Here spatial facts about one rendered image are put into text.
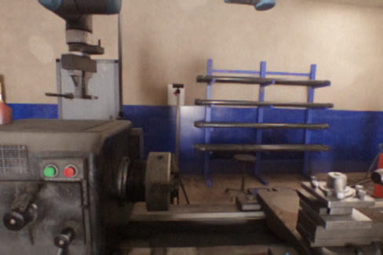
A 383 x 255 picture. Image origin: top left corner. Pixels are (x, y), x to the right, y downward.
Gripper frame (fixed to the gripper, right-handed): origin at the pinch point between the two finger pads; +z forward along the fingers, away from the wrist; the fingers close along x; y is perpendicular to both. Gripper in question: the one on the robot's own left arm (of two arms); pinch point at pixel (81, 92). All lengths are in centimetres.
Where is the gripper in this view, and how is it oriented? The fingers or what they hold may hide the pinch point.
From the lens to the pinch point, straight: 87.6
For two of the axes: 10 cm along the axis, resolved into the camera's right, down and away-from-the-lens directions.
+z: -0.2, 9.9, 1.3
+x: -2.1, 1.2, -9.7
